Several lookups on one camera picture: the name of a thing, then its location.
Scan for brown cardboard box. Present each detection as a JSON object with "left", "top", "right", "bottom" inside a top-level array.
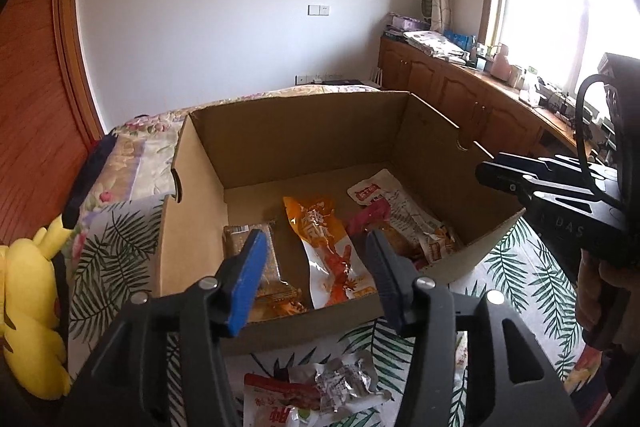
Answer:
[{"left": 159, "top": 91, "right": 526, "bottom": 355}]

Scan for purple tissue box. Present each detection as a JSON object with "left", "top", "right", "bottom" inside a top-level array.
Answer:
[{"left": 389, "top": 13, "right": 431, "bottom": 32}]

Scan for black cable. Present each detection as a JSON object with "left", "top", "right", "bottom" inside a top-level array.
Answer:
[{"left": 574, "top": 75, "right": 626, "bottom": 208}]

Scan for wooden wardrobe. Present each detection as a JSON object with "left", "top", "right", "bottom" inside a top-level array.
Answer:
[{"left": 0, "top": 0, "right": 107, "bottom": 250}]

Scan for brown cake packet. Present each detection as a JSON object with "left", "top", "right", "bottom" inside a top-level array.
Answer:
[{"left": 222, "top": 221, "right": 310, "bottom": 324}]

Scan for orange white snack packet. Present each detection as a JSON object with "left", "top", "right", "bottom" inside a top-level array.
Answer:
[{"left": 283, "top": 195, "right": 379, "bottom": 309}]

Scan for wooden cabinet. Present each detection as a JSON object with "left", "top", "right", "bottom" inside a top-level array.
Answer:
[{"left": 377, "top": 34, "right": 603, "bottom": 170}]

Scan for leaf printed bed sheet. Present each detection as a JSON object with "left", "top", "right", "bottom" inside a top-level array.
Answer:
[{"left": 67, "top": 199, "right": 593, "bottom": 427}]

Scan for yellow plush toy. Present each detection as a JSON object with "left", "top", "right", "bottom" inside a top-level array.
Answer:
[{"left": 0, "top": 213, "right": 74, "bottom": 402}]

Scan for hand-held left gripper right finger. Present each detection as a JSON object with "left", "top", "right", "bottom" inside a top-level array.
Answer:
[{"left": 364, "top": 230, "right": 584, "bottom": 427}]

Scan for pink snack packet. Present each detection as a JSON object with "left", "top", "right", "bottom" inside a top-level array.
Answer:
[{"left": 347, "top": 199, "right": 417, "bottom": 269}]

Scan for blue boxes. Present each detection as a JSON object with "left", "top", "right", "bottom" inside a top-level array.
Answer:
[{"left": 444, "top": 30, "right": 477, "bottom": 51}]

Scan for folded printed cloth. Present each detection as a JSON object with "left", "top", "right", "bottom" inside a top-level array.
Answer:
[{"left": 403, "top": 30, "right": 469, "bottom": 58}]

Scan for window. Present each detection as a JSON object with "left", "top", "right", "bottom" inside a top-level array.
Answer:
[{"left": 477, "top": 0, "right": 640, "bottom": 110}]

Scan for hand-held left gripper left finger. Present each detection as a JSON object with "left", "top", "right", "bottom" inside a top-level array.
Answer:
[{"left": 60, "top": 229, "right": 271, "bottom": 427}]

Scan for white packet with red label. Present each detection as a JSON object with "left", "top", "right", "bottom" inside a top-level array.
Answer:
[{"left": 347, "top": 169, "right": 460, "bottom": 264}]

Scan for dark blue cloth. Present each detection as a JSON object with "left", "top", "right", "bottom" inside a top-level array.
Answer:
[{"left": 62, "top": 141, "right": 115, "bottom": 230}]

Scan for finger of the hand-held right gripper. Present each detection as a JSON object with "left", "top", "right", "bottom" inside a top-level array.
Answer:
[
  {"left": 475, "top": 162, "right": 540, "bottom": 208},
  {"left": 492, "top": 152, "right": 601, "bottom": 182}
]

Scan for person's right hand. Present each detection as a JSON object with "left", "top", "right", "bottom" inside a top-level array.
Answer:
[{"left": 574, "top": 252, "right": 640, "bottom": 350}]

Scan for pink kettle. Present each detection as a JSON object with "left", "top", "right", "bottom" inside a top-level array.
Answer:
[{"left": 492, "top": 42, "right": 514, "bottom": 80}]

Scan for small silver snack packet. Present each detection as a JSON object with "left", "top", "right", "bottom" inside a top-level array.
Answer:
[{"left": 287, "top": 352, "right": 392, "bottom": 414}]

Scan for wall power sockets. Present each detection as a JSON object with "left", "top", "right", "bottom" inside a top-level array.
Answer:
[{"left": 294, "top": 73, "right": 347, "bottom": 86}]

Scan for red white snack packet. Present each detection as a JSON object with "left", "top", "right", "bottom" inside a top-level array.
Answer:
[{"left": 243, "top": 372, "right": 328, "bottom": 427}]

